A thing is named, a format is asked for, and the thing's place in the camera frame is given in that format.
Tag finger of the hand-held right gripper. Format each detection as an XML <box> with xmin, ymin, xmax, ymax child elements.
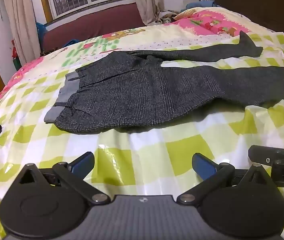
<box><xmin>248</xmin><ymin>145</ymin><xmax>284</xmax><ymax>166</ymax></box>

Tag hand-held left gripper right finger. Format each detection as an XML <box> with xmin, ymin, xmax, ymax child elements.
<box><xmin>176</xmin><ymin>152</ymin><xmax>274</xmax><ymax>205</ymax></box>

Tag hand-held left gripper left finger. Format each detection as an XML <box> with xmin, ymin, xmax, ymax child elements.
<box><xmin>14</xmin><ymin>152</ymin><xmax>111</xmax><ymax>205</ymax></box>

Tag dark grey checked pants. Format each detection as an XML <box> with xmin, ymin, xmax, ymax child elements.
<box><xmin>44</xmin><ymin>31</ymin><xmax>284</xmax><ymax>133</ymax></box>

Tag green checked plastic sheet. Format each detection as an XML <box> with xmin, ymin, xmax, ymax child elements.
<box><xmin>0</xmin><ymin>32</ymin><xmax>284</xmax><ymax>240</ymax></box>

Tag red hanging ornament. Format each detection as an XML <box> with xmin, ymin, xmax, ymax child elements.
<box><xmin>11</xmin><ymin>40</ymin><xmax>19</xmax><ymax>59</ymax></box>

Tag dark brown headboard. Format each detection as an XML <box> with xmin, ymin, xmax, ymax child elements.
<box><xmin>211</xmin><ymin>0</ymin><xmax>284</xmax><ymax>64</ymax></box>

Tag maroon sofa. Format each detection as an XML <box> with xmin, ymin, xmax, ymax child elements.
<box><xmin>42</xmin><ymin>2</ymin><xmax>147</xmax><ymax>53</ymax></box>

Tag blue bag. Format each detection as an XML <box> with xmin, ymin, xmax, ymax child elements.
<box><xmin>35</xmin><ymin>22</ymin><xmax>48</xmax><ymax>39</ymax></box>

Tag pink cartoon printed quilt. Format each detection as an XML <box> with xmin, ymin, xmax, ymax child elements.
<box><xmin>0</xmin><ymin>6</ymin><xmax>279</xmax><ymax>95</ymax></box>

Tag yellow patterned pillow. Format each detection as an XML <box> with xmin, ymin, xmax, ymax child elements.
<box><xmin>173</xmin><ymin>8</ymin><xmax>198</xmax><ymax>20</ymax></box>

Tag beige curtain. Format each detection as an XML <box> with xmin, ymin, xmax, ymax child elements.
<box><xmin>2</xmin><ymin>0</ymin><xmax>42</xmax><ymax>64</ymax></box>
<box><xmin>129</xmin><ymin>0</ymin><xmax>167</xmax><ymax>26</ymax></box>

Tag blue folded cloth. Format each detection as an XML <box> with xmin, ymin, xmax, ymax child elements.
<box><xmin>185</xmin><ymin>0</ymin><xmax>218</xmax><ymax>10</ymax></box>

